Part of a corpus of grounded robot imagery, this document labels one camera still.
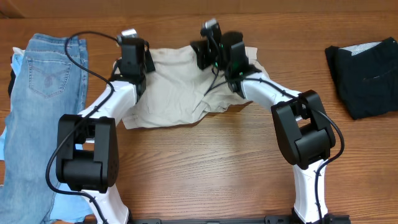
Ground beige cotton shorts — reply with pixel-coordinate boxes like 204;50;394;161
119;45;271;130

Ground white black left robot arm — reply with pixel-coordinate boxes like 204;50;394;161
45;35;155;223

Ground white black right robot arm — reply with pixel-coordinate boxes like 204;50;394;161
190;37;337;223

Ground light blue denim jeans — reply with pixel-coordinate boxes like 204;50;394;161
5;34;88;205

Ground white garment under jeans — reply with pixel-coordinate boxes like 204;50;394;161
12;47;25;56

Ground light blue shirt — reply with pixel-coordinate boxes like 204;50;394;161
1;65;92;223

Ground folded black garment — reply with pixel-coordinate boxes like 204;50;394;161
325;37;397;119

